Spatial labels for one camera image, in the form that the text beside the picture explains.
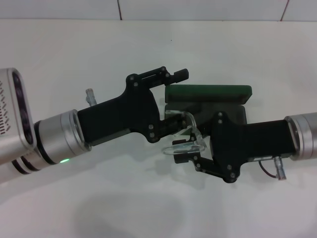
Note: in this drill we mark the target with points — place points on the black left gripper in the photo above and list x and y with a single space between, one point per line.
123 116

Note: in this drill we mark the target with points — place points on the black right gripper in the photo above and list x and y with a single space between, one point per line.
247 141

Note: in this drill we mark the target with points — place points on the clear white glasses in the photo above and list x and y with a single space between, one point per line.
198 137

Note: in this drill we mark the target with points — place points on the green glasses case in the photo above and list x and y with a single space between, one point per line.
210 94

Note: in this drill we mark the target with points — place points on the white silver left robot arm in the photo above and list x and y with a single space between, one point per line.
57 138

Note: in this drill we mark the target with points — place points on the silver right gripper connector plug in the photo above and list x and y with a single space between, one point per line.
280 168

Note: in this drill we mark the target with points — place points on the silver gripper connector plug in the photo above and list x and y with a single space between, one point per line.
280 168
90 95

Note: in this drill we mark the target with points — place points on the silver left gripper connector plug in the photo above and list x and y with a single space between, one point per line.
90 95

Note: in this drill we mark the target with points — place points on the white partition panel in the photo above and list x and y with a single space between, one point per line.
198 10
302 10
59 8

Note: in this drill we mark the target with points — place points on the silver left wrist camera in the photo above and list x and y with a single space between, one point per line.
12 111

